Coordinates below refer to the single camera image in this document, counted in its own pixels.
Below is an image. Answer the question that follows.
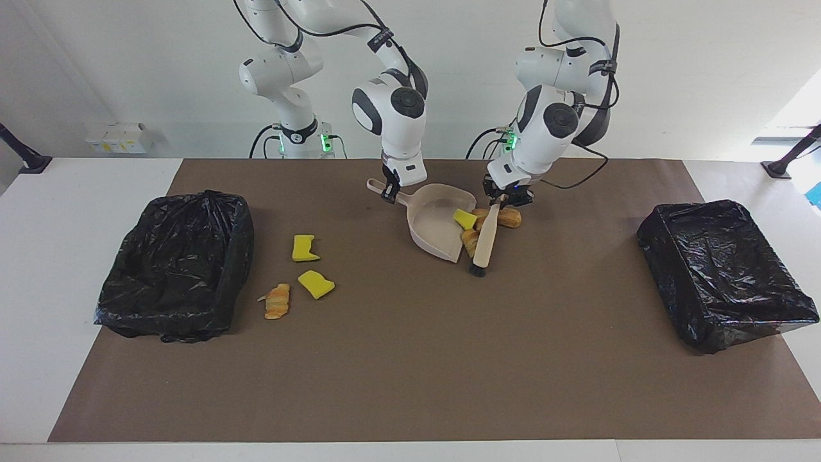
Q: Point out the beige hand brush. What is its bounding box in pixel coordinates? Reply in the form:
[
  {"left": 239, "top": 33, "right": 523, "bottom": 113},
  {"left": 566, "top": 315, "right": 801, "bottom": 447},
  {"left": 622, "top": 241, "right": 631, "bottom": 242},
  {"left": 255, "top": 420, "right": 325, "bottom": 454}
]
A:
[{"left": 468, "top": 202, "right": 502, "bottom": 278}]

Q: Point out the beige plastic dustpan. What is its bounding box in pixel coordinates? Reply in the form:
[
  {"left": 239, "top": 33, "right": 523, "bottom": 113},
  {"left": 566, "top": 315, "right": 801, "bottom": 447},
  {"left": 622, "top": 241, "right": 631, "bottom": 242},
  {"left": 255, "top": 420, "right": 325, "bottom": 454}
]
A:
[{"left": 366, "top": 178, "right": 478, "bottom": 264}]

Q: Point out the notched yellow sponge piece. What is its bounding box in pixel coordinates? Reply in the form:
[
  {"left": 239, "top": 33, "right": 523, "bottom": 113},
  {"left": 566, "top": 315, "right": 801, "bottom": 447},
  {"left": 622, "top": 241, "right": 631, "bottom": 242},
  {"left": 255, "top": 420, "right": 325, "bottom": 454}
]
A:
[{"left": 292, "top": 234, "right": 321, "bottom": 263}]

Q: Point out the yellow sponge wedge piece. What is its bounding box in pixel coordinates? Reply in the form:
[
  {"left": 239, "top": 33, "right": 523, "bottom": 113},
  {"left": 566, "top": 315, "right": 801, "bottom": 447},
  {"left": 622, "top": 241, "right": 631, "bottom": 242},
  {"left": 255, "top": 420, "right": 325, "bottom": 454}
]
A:
[{"left": 297, "top": 269, "right": 336, "bottom": 300}]

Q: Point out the black bag lined bin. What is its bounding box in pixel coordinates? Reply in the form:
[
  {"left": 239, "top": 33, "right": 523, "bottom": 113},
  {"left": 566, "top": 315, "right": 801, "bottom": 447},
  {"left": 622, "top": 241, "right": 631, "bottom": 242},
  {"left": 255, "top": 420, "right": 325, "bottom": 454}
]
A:
[
  {"left": 637, "top": 200, "right": 820, "bottom": 355},
  {"left": 94, "top": 189, "right": 255, "bottom": 343}
]

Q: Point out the brown table mat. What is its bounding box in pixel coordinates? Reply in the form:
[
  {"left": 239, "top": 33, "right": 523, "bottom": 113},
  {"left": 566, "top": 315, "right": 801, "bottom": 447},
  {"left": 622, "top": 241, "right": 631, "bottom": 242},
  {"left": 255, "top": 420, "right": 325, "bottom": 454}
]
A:
[{"left": 48, "top": 158, "right": 821, "bottom": 442}]

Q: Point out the black base cable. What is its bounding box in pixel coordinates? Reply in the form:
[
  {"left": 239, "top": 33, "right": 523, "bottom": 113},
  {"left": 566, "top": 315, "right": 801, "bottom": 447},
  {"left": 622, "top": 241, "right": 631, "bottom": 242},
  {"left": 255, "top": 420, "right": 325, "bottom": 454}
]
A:
[
  {"left": 466, "top": 127, "right": 514, "bottom": 160},
  {"left": 249, "top": 124, "right": 283, "bottom": 159}
]

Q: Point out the white wall socket box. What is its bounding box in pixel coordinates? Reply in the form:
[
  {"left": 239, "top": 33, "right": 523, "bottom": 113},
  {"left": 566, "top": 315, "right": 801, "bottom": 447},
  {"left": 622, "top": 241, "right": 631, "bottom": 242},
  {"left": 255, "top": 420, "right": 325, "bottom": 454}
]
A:
[{"left": 85, "top": 122, "right": 153, "bottom": 155}]

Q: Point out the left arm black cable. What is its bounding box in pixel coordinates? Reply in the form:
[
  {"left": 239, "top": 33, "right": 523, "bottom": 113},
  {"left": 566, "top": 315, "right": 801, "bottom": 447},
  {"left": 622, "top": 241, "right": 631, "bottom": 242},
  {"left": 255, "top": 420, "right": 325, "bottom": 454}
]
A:
[{"left": 537, "top": 0, "right": 622, "bottom": 191}]

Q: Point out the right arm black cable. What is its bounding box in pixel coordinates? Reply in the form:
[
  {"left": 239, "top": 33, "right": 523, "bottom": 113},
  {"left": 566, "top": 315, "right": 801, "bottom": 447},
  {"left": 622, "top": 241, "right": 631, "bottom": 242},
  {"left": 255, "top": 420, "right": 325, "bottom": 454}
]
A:
[{"left": 232, "top": 0, "right": 429, "bottom": 97}]

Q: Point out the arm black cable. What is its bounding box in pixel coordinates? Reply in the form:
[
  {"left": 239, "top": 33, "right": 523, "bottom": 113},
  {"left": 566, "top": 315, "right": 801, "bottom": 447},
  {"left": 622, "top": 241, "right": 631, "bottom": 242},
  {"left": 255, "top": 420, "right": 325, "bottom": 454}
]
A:
[
  {"left": 232, "top": 0, "right": 429, "bottom": 97},
  {"left": 537, "top": 0, "right": 622, "bottom": 191}
]

